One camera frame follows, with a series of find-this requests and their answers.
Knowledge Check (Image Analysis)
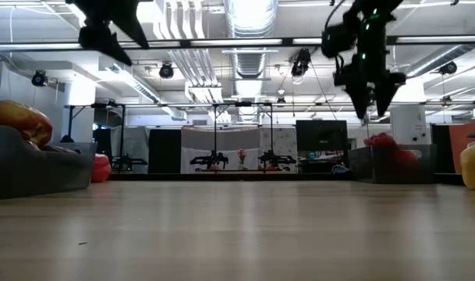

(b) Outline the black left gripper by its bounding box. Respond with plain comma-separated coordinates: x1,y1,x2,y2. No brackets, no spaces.
65,0,151,67

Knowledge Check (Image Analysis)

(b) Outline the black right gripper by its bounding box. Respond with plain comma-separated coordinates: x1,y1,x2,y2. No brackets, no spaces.
333,54,407,120

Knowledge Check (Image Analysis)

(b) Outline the red bell pepper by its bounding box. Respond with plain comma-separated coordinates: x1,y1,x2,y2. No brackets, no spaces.
363,132,399,150
392,149,420,167

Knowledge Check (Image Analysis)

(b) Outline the yellow-orange apple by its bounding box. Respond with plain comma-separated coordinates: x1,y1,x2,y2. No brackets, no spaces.
0,100,54,148

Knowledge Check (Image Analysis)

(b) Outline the white cylindrical tank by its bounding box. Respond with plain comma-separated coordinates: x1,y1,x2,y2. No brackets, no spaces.
390,104,428,146

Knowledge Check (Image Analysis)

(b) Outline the black monitor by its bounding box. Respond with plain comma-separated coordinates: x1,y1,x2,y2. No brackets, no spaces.
295,119,349,153

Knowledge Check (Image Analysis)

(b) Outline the grey translucent plastic bin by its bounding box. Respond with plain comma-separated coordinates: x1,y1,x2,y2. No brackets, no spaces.
348,143,437,184
0,123,98,201

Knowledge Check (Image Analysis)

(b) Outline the orange partition panel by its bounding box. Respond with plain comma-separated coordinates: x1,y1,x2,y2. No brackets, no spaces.
449,123,475,175

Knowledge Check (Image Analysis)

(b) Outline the bright red apple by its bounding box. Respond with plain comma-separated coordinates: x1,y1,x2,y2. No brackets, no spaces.
90,153,112,183

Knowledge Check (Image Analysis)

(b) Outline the black ceiling-hung camera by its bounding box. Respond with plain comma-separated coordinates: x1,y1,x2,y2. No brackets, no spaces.
290,48,312,78
30,69,49,87
438,61,459,76
159,62,175,80

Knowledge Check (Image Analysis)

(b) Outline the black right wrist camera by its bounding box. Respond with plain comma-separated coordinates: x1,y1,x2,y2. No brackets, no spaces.
321,21,357,59

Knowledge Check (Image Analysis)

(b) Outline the black background station frame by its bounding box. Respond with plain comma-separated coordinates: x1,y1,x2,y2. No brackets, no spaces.
211,100,275,155
65,101,126,165

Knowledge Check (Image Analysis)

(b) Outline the silver ventilation duct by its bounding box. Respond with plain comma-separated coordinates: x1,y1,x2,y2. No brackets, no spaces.
224,0,279,81

